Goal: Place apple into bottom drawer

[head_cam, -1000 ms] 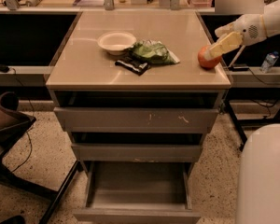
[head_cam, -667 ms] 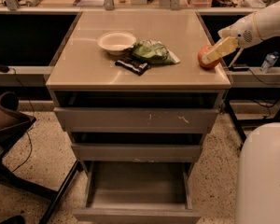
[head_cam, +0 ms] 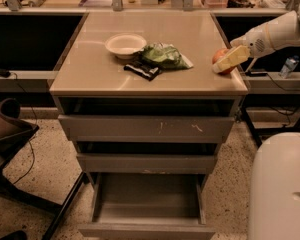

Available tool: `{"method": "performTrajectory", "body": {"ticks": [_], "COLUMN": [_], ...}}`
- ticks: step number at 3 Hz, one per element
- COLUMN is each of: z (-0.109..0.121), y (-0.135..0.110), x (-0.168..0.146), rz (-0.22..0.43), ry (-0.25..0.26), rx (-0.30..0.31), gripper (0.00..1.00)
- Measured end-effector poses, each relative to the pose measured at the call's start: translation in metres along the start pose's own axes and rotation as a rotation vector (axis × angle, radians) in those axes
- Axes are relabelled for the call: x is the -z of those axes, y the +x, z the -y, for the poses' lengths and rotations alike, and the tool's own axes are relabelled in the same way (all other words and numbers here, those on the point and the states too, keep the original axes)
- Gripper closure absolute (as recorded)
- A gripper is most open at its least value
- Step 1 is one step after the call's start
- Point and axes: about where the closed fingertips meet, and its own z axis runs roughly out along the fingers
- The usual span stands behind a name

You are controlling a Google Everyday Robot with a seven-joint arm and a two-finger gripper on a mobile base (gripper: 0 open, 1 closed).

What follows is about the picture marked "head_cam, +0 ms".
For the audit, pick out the black snack wrapper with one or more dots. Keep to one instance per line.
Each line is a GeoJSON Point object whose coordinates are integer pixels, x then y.
{"type": "Point", "coordinates": [143, 70]}

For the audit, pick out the grey bottom drawer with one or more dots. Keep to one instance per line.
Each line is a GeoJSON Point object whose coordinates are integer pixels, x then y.
{"type": "Point", "coordinates": [147, 206]}

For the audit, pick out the grey drawer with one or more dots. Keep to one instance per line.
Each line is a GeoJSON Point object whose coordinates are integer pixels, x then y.
{"type": "Point", "coordinates": [147, 206]}
{"type": "Point", "coordinates": [148, 164]}
{"type": "Point", "coordinates": [149, 129]}

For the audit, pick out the white stick with black base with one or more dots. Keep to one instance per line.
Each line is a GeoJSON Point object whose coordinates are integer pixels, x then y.
{"type": "Point", "coordinates": [252, 72]}

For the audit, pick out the green chip bag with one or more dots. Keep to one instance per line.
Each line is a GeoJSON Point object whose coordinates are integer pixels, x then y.
{"type": "Point", "coordinates": [165, 56]}

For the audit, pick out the grey drawer cabinet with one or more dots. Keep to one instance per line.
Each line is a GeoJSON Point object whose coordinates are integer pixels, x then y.
{"type": "Point", "coordinates": [92, 81]}

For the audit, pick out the black table leg frame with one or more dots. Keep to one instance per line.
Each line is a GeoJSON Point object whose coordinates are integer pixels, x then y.
{"type": "Point", "coordinates": [259, 134]}

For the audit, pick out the dark office chair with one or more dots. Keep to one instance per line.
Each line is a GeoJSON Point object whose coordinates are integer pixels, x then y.
{"type": "Point", "coordinates": [14, 134]}

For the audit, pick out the white paper bowl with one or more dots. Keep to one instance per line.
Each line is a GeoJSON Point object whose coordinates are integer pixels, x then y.
{"type": "Point", "coordinates": [125, 45]}

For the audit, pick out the grey top drawer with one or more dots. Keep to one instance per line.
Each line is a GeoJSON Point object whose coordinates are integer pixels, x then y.
{"type": "Point", "coordinates": [149, 129]}

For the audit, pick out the clear plastic water bottle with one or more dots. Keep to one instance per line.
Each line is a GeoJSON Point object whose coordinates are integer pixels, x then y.
{"type": "Point", "coordinates": [289, 66]}

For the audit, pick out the grey middle drawer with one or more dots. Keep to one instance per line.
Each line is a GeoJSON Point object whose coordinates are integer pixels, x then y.
{"type": "Point", "coordinates": [148, 164]}

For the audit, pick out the red apple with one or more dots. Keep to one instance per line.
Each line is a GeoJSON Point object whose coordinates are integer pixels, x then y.
{"type": "Point", "coordinates": [223, 62]}

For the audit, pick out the black device on shelf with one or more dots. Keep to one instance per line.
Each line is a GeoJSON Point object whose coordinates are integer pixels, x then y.
{"type": "Point", "coordinates": [4, 73]}

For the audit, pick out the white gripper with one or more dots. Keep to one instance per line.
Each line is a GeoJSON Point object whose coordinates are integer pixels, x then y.
{"type": "Point", "coordinates": [255, 45]}

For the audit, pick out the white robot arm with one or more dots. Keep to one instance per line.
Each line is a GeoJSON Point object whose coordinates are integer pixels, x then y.
{"type": "Point", "coordinates": [284, 31]}

